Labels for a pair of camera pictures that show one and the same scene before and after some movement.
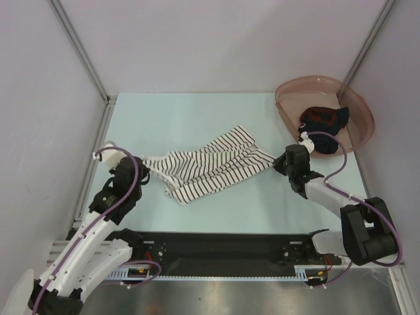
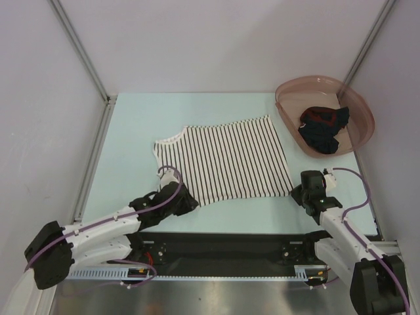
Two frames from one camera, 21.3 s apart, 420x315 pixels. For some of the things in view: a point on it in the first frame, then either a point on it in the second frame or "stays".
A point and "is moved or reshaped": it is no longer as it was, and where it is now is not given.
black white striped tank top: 186,174 is moved or reshaped
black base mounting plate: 230,254 stays
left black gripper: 144,172 → 189,203
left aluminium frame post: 84,52 stays
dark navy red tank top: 325,119 stays
